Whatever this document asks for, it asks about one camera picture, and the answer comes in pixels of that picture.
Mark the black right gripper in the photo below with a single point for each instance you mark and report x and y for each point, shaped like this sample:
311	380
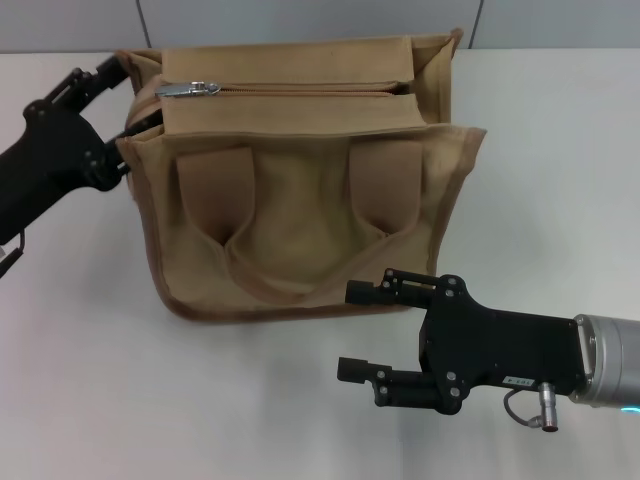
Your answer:
480	345

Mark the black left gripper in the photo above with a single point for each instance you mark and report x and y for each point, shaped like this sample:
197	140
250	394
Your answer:
45	155

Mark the khaki canvas food bag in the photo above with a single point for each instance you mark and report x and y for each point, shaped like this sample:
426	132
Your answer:
300	200

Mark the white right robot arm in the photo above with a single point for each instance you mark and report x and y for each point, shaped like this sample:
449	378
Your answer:
610	360

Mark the silver metal zipper pull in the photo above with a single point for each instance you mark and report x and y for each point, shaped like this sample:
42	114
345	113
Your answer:
187	90

